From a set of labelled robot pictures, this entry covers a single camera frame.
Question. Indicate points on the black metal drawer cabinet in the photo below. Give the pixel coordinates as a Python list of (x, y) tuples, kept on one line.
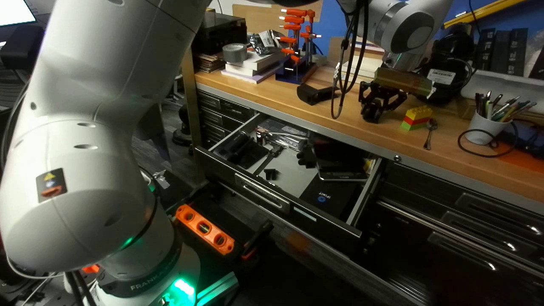
[(425, 240)]

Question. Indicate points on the black bracket object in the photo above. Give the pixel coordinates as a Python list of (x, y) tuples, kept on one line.
[(315, 95)]

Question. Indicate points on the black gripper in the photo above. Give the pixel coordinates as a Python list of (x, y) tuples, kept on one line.
[(376, 99)]

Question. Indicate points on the white storage bin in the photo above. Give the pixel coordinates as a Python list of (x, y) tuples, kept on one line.
[(509, 85)]

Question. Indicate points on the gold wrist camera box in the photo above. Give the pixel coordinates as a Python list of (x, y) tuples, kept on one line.
[(403, 80)]

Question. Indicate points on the colourful toy brick stack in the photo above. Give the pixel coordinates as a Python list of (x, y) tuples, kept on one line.
[(415, 118)]

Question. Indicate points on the grey duct tape roll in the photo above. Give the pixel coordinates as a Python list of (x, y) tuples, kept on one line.
[(235, 53)]

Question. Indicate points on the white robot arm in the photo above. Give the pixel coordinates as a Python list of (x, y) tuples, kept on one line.
[(72, 192)]

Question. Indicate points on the black label printer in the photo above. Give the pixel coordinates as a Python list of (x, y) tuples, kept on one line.
[(448, 67)]

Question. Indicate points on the black electronics box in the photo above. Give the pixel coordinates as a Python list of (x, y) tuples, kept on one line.
[(216, 31)]

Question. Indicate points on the red handled hex key set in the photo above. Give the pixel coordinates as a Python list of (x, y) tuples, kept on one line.
[(296, 46)]

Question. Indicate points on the yellow handled tool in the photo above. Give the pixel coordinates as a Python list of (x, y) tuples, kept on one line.
[(487, 10)]

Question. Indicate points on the tool drawer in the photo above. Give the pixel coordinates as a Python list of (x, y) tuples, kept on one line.
[(301, 175)]

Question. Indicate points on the white pen cup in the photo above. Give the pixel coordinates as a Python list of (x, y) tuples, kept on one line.
[(483, 129)]

